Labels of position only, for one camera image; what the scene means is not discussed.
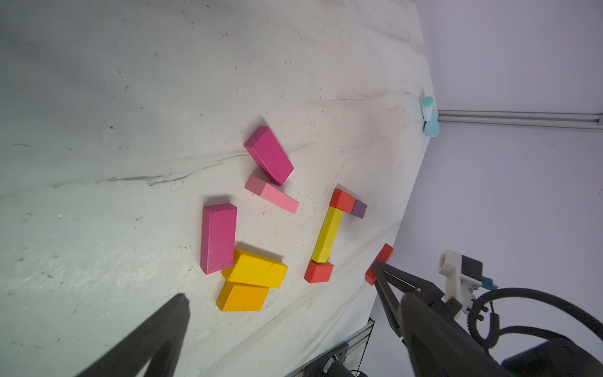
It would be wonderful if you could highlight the magenta block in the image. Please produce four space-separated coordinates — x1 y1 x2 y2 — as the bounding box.
200 204 237 275
243 126 294 186

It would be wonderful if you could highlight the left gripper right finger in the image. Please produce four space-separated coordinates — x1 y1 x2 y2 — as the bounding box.
398 295 510 376

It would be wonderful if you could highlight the magenta block lower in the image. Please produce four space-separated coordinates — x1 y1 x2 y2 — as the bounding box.
200 204 237 275

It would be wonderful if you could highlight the purple block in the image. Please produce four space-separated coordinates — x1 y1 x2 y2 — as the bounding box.
351 199 367 218

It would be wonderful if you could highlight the yellow large block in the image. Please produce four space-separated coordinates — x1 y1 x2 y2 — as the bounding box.
221 249 288 289

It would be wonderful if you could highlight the orange block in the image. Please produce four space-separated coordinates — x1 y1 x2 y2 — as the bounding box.
216 282 270 312

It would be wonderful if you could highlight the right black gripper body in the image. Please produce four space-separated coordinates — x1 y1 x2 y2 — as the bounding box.
502 339 602 377

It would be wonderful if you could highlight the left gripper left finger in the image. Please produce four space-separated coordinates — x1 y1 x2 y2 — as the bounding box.
80 293 190 376

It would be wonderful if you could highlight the magenta block upper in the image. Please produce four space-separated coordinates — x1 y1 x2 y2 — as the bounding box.
243 126 294 186

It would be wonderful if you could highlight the red block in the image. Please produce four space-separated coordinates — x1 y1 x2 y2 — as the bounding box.
304 260 334 284
330 188 356 214
363 243 395 287

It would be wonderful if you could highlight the light pink block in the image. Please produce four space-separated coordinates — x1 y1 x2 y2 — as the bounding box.
245 176 299 214

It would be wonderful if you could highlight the teal scoop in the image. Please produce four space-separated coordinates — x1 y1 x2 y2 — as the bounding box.
421 97 440 138

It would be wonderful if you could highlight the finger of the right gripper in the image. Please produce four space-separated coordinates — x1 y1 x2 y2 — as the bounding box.
372 261 445 337

